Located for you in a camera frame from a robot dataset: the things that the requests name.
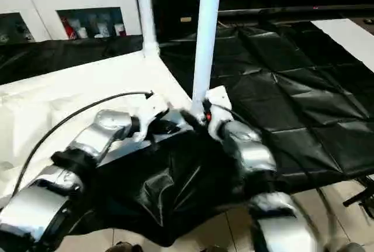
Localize white flat sheet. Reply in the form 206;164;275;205
311;18;374;73

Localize white plastic table top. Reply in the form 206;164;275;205
0;50;204;201

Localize black table mat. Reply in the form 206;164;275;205
0;21;374;248

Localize dark round robot base part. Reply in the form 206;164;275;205
111;241;144;252

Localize black floor cables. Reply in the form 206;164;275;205
344;176;374;219

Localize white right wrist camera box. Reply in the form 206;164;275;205
203;86;233;141

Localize white glass-door cabinet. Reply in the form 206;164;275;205
0;0;144;42

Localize white plastic table leg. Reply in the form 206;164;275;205
192;0;224;108
133;0;160;58

